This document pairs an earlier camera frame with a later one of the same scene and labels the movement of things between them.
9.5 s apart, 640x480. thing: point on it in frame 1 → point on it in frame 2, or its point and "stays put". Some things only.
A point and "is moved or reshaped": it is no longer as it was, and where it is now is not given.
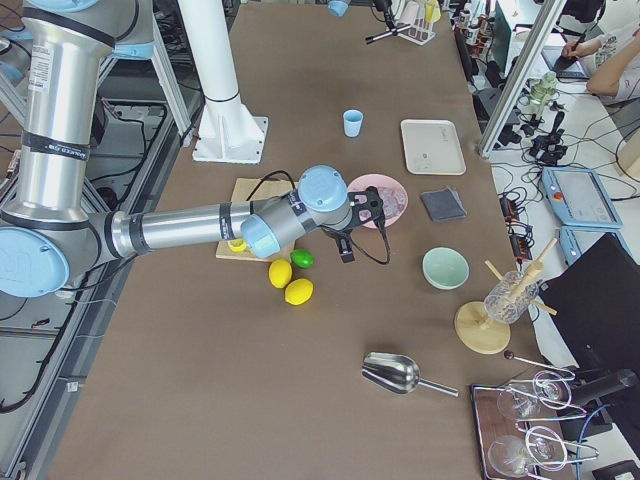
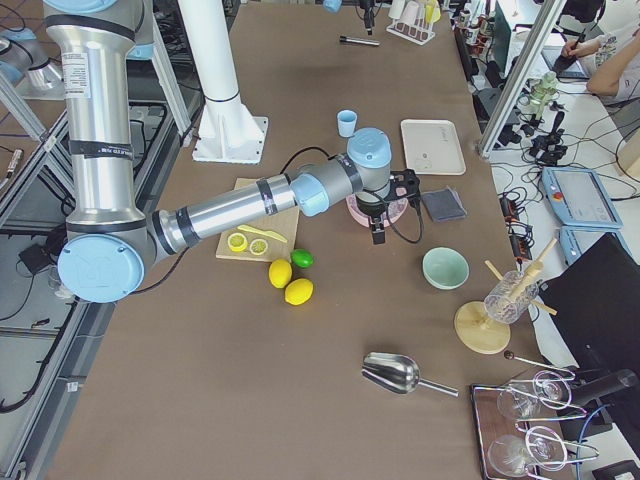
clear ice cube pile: (393, 202) stays put
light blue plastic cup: (352, 123) is moved or reshaped
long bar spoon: (509, 354) stays put
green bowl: (445, 267) stays put
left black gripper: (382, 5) → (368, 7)
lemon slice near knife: (237, 245) stays put
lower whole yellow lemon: (298, 291) stays put
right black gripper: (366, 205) → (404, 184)
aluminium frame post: (546, 19) stays put
